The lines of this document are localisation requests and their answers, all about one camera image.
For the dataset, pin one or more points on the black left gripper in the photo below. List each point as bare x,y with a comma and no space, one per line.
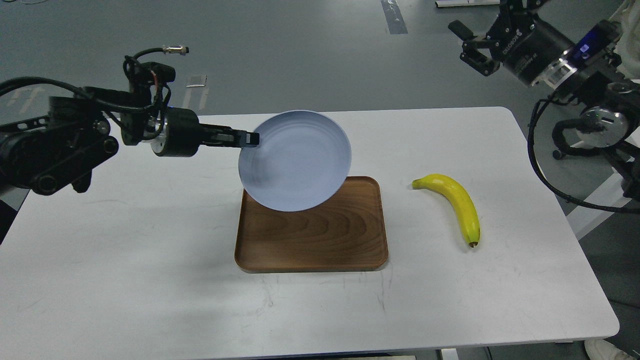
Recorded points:
181,135

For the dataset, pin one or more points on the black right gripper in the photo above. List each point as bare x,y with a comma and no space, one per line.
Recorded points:
522,42

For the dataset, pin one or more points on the light blue plate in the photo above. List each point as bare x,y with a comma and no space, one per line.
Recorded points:
302,159

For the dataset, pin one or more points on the yellow banana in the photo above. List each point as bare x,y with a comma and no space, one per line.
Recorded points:
460,201

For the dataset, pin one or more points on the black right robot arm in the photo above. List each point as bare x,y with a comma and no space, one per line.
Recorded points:
586,71

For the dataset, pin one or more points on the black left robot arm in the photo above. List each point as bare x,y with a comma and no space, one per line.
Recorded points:
80,132

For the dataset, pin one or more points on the white ribbed object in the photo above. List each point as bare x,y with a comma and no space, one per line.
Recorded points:
627,20

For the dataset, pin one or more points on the brown wooden tray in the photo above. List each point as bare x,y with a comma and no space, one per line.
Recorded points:
347,233

